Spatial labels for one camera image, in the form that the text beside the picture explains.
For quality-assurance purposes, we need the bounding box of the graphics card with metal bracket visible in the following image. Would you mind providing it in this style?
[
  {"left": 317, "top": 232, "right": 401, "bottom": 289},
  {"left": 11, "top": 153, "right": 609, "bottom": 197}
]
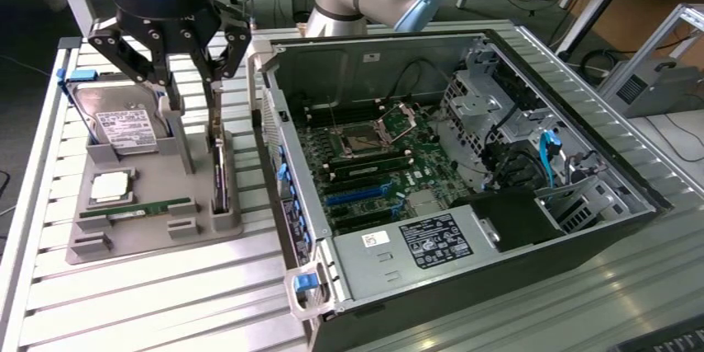
[{"left": 206, "top": 83, "right": 233, "bottom": 215}]

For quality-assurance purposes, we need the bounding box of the blue disk caddy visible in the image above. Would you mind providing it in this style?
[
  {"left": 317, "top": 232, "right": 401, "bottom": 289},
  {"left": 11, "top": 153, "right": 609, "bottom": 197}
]
[{"left": 57, "top": 67, "right": 167, "bottom": 130}]

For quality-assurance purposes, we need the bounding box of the silver hard disk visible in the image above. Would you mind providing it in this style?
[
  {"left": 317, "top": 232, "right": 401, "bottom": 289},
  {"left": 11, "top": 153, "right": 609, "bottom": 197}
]
[{"left": 71, "top": 79, "right": 170, "bottom": 155}]

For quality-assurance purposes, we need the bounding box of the silver CPU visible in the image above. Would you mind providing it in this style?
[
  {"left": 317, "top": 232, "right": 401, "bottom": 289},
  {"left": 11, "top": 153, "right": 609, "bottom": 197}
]
[{"left": 91, "top": 173, "right": 134, "bottom": 200}]

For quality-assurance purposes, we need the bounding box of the grey parts rack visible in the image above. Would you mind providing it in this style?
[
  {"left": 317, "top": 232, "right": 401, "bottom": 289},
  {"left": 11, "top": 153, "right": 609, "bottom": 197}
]
[{"left": 65, "top": 94, "right": 247, "bottom": 265}]

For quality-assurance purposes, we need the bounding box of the CPU socket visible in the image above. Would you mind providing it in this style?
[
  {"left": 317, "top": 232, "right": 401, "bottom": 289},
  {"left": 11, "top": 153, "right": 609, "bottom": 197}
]
[{"left": 341, "top": 123, "right": 387, "bottom": 155}]

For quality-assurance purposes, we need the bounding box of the metal socket cover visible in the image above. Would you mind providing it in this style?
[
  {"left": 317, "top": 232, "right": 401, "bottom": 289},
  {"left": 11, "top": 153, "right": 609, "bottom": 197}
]
[{"left": 374, "top": 102, "right": 419, "bottom": 141}]

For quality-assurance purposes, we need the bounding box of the green RAM stick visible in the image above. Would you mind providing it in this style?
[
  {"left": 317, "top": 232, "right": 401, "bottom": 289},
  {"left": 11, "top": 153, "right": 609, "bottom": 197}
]
[{"left": 79, "top": 199, "right": 198, "bottom": 219}]

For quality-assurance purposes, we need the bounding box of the dark RAM stick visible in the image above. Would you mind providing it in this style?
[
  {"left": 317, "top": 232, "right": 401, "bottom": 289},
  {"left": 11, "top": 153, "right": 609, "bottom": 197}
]
[{"left": 330, "top": 157, "right": 414, "bottom": 180}]

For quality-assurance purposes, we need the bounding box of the black expansion slot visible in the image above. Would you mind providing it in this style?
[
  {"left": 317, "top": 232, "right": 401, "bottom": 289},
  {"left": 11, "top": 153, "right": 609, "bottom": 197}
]
[
  {"left": 322, "top": 176, "right": 381, "bottom": 195},
  {"left": 333, "top": 209, "right": 395, "bottom": 225},
  {"left": 337, "top": 222, "right": 399, "bottom": 236}
]

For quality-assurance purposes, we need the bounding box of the blue expansion slot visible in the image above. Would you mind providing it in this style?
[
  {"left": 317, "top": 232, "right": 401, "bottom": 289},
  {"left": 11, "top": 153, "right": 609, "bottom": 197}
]
[{"left": 325, "top": 187, "right": 390, "bottom": 205}]

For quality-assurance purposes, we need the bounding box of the green motherboard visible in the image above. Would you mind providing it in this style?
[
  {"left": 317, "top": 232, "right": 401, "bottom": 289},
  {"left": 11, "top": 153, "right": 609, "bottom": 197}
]
[{"left": 294, "top": 96, "right": 481, "bottom": 237}]

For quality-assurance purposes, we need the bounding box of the metal disk bay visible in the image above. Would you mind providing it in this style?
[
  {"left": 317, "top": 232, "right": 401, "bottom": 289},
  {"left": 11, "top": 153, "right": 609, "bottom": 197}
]
[{"left": 439, "top": 45, "right": 557, "bottom": 171}]

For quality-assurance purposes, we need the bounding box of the silver chipset heatsink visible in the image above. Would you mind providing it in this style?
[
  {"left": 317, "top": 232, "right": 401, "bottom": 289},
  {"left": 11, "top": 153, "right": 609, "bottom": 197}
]
[{"left": 410, "top": 191, "right": 446, "bottom": 214}]

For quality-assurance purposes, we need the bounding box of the grey power supply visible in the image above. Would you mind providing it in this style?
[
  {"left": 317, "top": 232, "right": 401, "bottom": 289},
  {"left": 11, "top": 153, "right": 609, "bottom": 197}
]
[{"left": 330, "top": 203, "right": 506, "bottom": 302}]

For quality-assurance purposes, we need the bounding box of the grey computer tower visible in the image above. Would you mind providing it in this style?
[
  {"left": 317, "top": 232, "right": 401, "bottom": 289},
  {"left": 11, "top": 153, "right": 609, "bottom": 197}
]
[{"left": 599, "top": 59, "right": 704, "bottom": 119}]

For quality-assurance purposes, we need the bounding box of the black keyboard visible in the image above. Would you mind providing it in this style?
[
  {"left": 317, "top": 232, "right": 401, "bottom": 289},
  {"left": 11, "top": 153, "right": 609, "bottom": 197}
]
[{"left": 607, "top": 322, "right": 704, "bottom": 352}]

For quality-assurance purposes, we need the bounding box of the black round cable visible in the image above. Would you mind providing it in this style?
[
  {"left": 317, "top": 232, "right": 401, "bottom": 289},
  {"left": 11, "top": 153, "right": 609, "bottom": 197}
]
[{"left": 394, "top": 58, "right": 450, "bottom": 101}]

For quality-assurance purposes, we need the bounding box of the blue data wire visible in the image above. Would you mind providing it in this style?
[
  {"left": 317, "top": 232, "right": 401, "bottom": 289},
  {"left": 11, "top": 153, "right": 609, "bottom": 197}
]
[{"left": 542, "top": 131, "right": 563, "bottom": 195}]

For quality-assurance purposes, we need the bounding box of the aluminium profile frame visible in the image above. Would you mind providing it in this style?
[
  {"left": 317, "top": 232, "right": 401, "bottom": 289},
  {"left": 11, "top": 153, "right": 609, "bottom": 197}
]
[{"left": 597, "top": 2, "right": 704, "bottom": 93}]

